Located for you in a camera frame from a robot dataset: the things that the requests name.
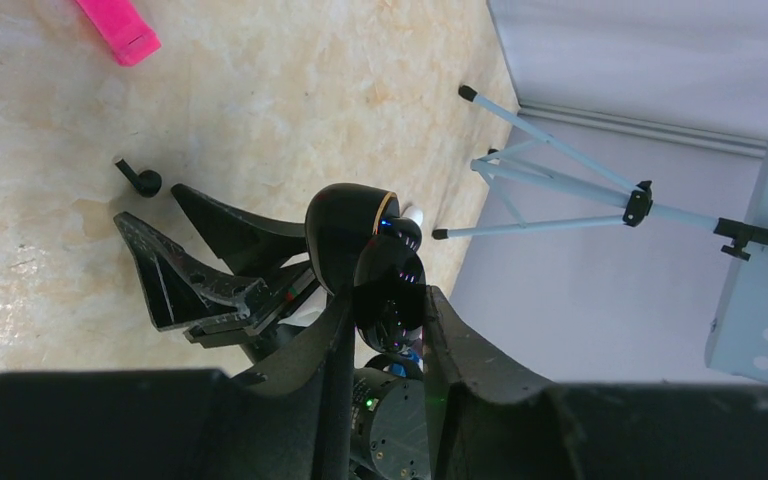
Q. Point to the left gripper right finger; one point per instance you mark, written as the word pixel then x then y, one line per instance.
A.
pixel 490 417

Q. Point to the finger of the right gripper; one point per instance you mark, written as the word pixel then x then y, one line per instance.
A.
pixel 179 290
pixel 249 244

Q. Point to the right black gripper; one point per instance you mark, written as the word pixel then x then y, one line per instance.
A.
pixel 388 435

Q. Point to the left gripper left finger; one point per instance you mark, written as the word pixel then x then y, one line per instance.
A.
pixel 287 417

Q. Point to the black earbud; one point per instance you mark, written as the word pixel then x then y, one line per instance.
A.
pixel 146 183
pixel 402 228

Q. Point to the black earbud charging case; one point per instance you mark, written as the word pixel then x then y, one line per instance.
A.
pixel 383 277

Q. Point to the white earbud charging case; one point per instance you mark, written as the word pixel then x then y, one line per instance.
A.
pixel 415 214

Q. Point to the pink marker pen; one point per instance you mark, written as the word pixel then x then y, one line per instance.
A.
pixel 129 37

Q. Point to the light blue tripod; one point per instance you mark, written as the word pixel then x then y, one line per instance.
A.
pixel 635 201

